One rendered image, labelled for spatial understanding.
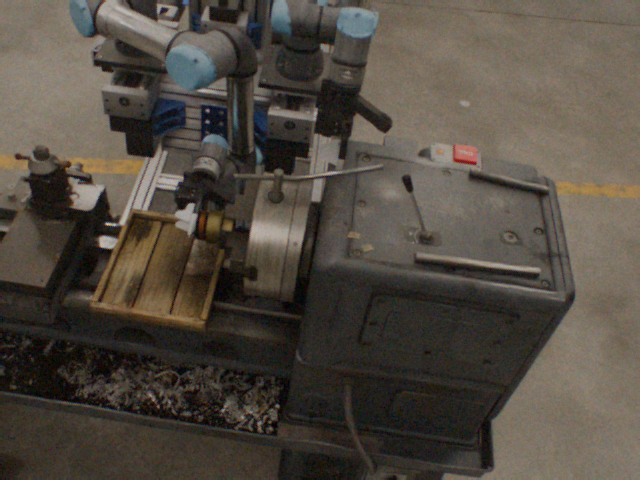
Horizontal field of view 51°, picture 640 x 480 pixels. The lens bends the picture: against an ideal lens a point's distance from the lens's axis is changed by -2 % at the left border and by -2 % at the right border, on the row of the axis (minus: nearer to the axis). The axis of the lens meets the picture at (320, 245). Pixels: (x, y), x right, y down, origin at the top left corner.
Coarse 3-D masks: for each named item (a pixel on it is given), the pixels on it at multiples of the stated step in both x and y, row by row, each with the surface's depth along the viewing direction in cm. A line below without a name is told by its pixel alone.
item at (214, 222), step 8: (200, 216) 168; (208, 216) 169; (216, 216) 168; (200, 224) 168; (208, 224) 167; (216, 224) 167; (224, 224) 168; (232, 224) 169; (200, 232) 168; (208, 232) 167; (216, 232) 167; (208, 240) 169; (216, 240) 169
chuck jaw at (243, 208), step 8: (248, 184) 168; (256, 184) 168; (248, 192) 168; (256, 192) 168; (240, 200) 168; (248, 200) 168; (232, 208) 169; (240, 208) 169; (248, 208) 169; (224, 216) 169; (232, 216) 169; (240, 216) 169; (248, 216) 169
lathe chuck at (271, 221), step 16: (288, 192) 160; (256, 208) 157; (272, 208) 157; (288, 208) 158; (256, 224) 156; (272, 224) 156; (288, 224) 156; (256, 240) 156; (272, 240) 156; (256, 256) 157; (272, 256) 157; (272, 272) 158; (256, 288) 163; (272, 288) 162
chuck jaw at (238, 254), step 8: (224, 232) 167; (232, 232) 167; (224, 240) 166; (232, 240) 165; (240, 240) 165; (224, 248) 164; (232, 248) 163; (240, 248) 163; (224, 256) 165; (232, 256) 160; (240, 256) 161; (232, 264) 161; (240, 264) 160; (240, 272) 162; (248, 272) 160; (256, 272) 160
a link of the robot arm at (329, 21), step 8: (328, 8) 147; (336, 8) 148; (328, 16) 146; (336, 16) 146; (328, 24) 146; (336, 24) 146; (320, 32) 147; (328, 32) 147; (320, 40) 150; (328, 40) 149
